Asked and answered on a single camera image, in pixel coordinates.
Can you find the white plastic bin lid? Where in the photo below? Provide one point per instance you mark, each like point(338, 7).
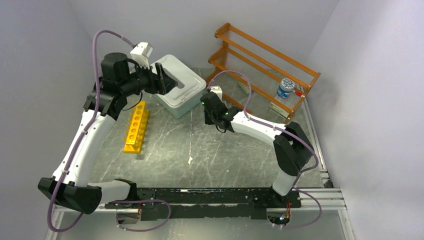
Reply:
point(189, 83)

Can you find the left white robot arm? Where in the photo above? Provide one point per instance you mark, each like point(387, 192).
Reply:
point(118, 78)

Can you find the yellow test tube rack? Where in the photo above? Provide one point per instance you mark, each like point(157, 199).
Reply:
point(136, 129)

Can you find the orange wooden shelf rack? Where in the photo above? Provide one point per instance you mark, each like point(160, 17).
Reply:
point(264, 65)

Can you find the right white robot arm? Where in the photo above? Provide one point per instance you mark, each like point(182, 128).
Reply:
point(292, 148)

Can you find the light green plastic bin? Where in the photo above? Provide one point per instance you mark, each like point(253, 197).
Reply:
point(175, 109)

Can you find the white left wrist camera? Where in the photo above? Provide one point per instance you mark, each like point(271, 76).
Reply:
point(141, 53)

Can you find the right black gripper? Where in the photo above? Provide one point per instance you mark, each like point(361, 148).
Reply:
point(207, 121)

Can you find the blue white lidded jar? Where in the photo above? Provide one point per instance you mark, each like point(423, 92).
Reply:
point(285, 88)

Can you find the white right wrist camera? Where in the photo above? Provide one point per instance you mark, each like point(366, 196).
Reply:
point(217, 90)

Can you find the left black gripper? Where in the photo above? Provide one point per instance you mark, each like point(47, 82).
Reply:
point(167, 83)

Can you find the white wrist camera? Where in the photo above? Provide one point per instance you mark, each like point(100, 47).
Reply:
point(217, 90)
point(141, 53)

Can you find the white green small box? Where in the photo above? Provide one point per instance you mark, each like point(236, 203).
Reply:
point(279, 110)

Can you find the black mounting rail base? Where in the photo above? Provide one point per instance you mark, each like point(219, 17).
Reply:
point(197, 203)

